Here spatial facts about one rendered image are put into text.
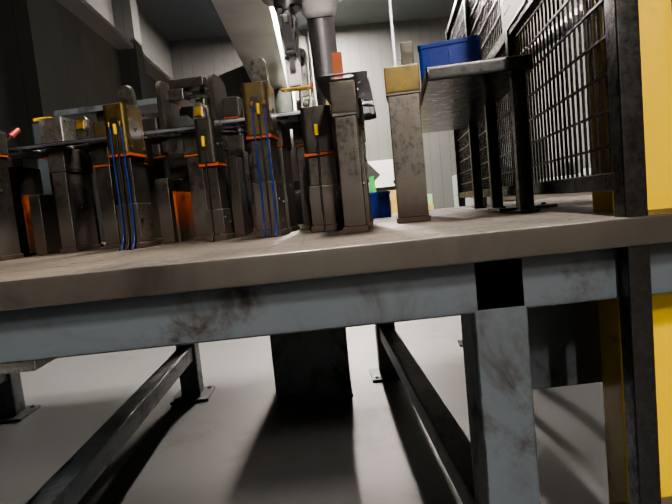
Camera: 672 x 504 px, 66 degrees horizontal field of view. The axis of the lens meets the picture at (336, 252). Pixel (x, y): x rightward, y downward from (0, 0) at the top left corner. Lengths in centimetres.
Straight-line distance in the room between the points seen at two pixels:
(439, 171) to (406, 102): 932
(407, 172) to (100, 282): 75
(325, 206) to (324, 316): 49
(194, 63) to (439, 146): 496
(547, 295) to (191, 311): 51
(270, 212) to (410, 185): 33
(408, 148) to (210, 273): 68
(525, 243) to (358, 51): 1005
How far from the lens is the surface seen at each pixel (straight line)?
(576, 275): 82
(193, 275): 71
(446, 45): 151
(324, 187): 119
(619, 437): 106
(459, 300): 77
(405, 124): 125
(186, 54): 1092
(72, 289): 76
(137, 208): 134
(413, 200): 124
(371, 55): 1072
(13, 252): 159
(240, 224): 145
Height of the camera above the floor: 75
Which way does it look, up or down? 5 degrees down
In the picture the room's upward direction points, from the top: 6 degrees counter-clockwise
